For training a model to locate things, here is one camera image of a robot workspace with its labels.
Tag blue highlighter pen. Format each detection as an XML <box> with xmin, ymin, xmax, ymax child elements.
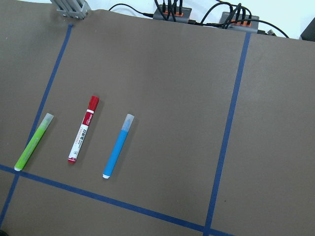
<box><xmin>102</xmin><ymin>114</ymin><xmax>134</xmax><ymax>179</ymax></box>

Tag white marker red cap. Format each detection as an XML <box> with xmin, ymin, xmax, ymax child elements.
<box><xmin>67</xmin><ymin>95</ymin><xmax>99</xmax><ymax>163</ymax></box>

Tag green highlighter pen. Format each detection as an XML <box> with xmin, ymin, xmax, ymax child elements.
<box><xmin>14</xmin><ymin>113</ymin><xmax>54</xmax><ymax>172</ymax></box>

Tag brown paper table mat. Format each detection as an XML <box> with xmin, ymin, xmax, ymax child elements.
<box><xmin>0</xmin><ymin>0</ymin><xmax>315</xmax><ymax>236</ymax></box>

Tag orange black usb hub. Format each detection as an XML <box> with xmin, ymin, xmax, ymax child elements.
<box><xmin>219</xmin><ymin>4</ymin><xmax>259</xmax><ymax>33</ymax></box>
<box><xmin>153</xmin><ymin>0</ymin><xmax>192</xmax><ymax>24</ymax></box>

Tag black box with label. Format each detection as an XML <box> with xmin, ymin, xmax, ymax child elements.
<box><xmin>300</xmin><ymin>18</ymin><xmax>315</xmax><ymax>42</ymax></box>

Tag aluminium frame post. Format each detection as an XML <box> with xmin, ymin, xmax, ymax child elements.
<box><xmin>50</xmin><ymin>0</ymin><xmax>91</xmax><ymax>19</ymax></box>

